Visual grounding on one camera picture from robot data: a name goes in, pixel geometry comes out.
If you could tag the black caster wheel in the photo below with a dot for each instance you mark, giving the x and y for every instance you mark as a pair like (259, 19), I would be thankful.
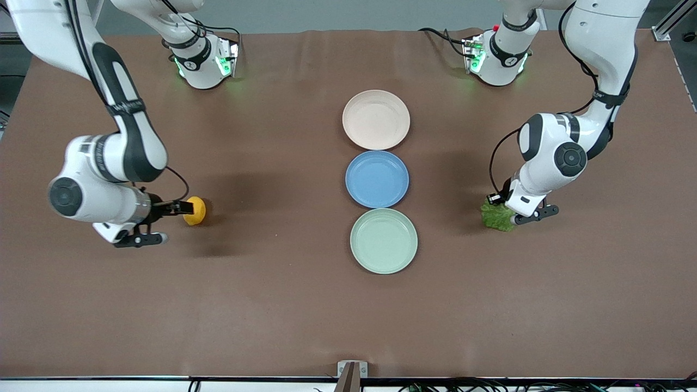
(689, 37)

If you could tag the green lettuce leaf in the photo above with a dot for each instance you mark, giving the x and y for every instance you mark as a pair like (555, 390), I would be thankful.
(496, 218)

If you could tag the pale green round plate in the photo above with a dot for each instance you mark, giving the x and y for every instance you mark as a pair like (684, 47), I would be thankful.
(384, 241)

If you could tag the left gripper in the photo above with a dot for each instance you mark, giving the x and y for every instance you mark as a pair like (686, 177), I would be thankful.
(504, 194)

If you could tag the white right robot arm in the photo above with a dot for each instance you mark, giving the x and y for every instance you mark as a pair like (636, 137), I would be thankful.
(130, 147)

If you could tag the yellow lemon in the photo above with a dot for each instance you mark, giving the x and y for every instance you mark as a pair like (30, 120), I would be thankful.
(197, 213)

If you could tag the blue round plate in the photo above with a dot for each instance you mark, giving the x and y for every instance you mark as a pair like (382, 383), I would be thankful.
(377, 179)

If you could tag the beige round plate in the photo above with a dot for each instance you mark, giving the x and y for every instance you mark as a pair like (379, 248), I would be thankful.
(375, 120)

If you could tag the grey metal mounting bracket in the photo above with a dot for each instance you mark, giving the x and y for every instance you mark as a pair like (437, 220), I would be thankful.
(362, 368)

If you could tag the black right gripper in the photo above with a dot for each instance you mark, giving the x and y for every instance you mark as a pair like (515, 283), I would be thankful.
(158, 209)

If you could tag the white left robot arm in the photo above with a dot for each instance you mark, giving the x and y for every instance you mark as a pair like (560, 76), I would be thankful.
(555, 158)

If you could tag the brown table cover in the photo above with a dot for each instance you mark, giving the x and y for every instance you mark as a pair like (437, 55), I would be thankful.
(245, 299)

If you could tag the aluminium frame profile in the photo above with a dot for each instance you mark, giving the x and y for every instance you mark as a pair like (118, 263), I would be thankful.
(667, 27)

